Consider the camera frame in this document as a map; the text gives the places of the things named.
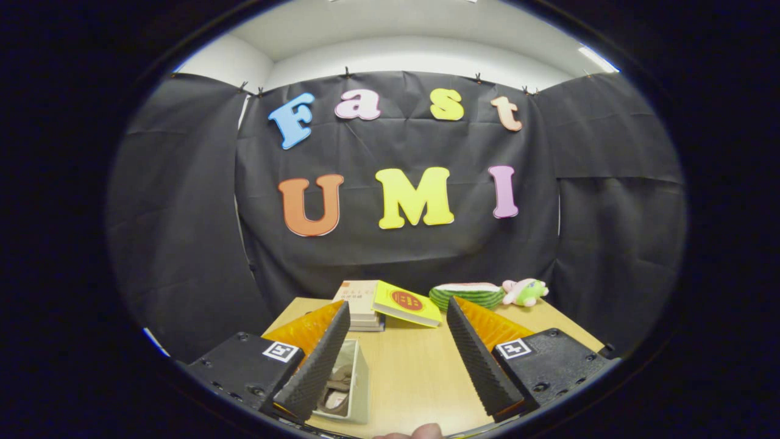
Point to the pink and green plush toy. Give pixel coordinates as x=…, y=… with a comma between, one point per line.
x=527, y=292

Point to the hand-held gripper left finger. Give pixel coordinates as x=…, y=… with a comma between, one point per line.
x=317, y=372

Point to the thin blue-edged book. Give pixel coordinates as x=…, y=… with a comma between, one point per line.
x=368, y=328

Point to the thin white book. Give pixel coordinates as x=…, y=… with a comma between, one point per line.
x=368, y=319

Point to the watermelon slice plush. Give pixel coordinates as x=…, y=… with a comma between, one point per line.
x=475, y=291

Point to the beige book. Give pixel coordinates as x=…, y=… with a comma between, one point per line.
x=356, y=292

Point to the pale green fabric storage box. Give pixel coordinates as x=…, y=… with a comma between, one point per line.
x=361, y=384

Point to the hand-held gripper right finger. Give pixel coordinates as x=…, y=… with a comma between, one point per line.
x=481, y=366

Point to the yellow book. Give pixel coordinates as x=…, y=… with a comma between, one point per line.
x=405, y=302

